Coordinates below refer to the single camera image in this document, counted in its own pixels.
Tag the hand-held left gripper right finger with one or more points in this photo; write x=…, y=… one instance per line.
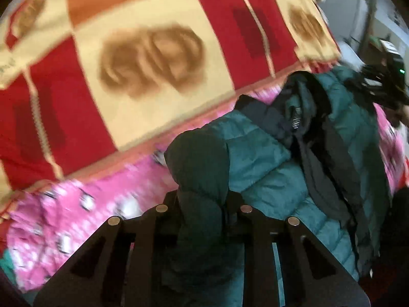
x=235, y=205

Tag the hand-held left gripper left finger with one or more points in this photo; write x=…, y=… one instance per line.
x=166, y=213

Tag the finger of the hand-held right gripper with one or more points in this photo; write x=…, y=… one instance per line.
x=367, y=76

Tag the teal puffer jacket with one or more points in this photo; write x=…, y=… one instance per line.
x=274, y=179

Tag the pink penguin blanket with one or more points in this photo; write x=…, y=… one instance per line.
x=80, y=217

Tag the red yellow rose blanket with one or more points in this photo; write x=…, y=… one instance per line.
x=159, y=54

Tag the green cloth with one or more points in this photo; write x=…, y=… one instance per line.
x=7, y=262

